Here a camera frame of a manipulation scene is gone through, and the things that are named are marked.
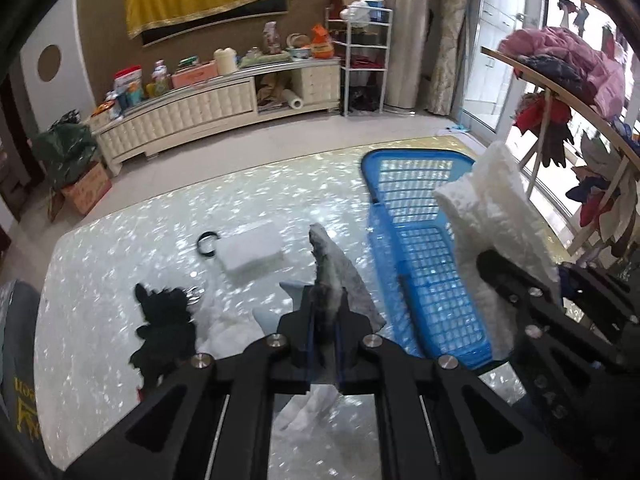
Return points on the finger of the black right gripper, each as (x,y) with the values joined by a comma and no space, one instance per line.
(603,299)
(525,295)

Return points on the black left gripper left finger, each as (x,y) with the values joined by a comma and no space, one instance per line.
(211,419)

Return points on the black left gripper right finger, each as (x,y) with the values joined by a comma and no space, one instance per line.
(438,421)

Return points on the black plush toy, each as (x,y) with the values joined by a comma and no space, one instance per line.
(168,335)

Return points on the white fluffy towel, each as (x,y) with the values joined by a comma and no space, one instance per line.
(487,209)

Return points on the blue plastic laundry basket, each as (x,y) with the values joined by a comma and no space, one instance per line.
(426,303)

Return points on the grey fluffy cloth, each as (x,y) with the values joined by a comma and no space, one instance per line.
(335,275)

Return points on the black hair band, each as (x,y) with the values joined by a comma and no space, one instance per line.
(206,244)

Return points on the light blue white garment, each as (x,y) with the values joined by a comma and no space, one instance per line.
(225,333)

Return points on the white folded cloth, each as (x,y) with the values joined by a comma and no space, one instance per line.
(245,250)

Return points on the wooden clothes drying rack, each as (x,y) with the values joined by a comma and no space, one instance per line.
(570,133)

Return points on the pink clothes pile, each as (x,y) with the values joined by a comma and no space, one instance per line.
(604,77)

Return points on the cardboard box on floor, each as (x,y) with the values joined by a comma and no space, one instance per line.
(83,195)

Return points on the dark green bag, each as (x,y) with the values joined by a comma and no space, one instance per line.
(66,150)

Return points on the paper towel roll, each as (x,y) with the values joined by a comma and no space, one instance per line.
(292,99)

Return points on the cream tv cabinet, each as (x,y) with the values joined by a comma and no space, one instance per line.
(243,99)

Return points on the white metal shelf rack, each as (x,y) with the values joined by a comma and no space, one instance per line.
(361,33)

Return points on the patterned curtain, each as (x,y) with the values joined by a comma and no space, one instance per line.
(445,74)

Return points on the orange bag on cabinet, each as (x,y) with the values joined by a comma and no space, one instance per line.
(321,45)

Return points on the silver standing air conditioner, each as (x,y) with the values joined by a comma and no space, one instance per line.
(411,23)

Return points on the pink box on cabinet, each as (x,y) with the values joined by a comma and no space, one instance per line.
(188,76)

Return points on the cream round jar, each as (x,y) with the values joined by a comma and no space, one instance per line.
(225,60)

